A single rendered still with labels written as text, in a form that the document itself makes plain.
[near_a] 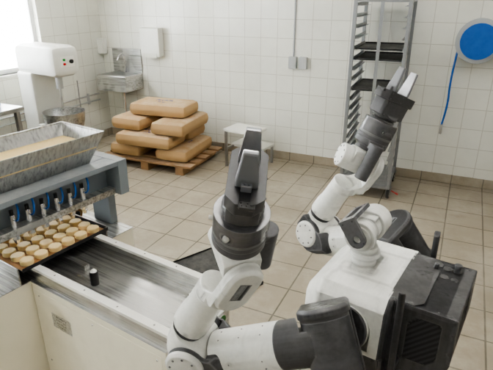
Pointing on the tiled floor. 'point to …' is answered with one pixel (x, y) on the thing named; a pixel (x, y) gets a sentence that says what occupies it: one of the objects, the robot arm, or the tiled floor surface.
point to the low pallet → (147, 161)
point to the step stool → (243, 139)
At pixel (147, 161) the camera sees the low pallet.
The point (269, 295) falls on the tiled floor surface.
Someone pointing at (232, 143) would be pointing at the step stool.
